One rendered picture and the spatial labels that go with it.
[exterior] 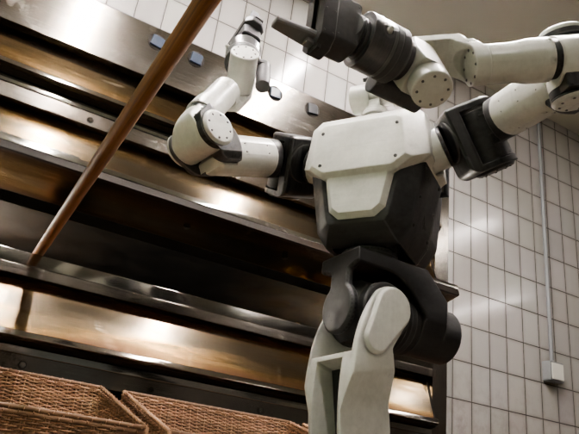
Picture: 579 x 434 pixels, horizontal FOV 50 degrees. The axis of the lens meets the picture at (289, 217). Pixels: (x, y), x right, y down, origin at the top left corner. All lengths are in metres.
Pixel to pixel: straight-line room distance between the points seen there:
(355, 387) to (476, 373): 1.57
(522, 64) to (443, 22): 1.90
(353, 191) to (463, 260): 1.54
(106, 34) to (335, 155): 1.20
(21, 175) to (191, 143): 0.78
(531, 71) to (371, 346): 0.53
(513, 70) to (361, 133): 0.38
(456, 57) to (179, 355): 1.27
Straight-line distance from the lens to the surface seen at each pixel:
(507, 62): 1.05
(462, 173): 1.35
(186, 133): 1.29
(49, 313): 1.91
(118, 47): 2.28
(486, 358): 2.73
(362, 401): 1.16
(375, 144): 1.29
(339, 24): 0.94
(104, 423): 1.40
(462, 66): 1.09
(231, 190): 2.22
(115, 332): 1.93
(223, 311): 2.06
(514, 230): 3.06
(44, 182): 1.95
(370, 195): 1.24
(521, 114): 1.23
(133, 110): 1.07
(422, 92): 0.99
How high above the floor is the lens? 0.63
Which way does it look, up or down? 24 degrees up
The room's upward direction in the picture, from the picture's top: 7 degrees clockwise
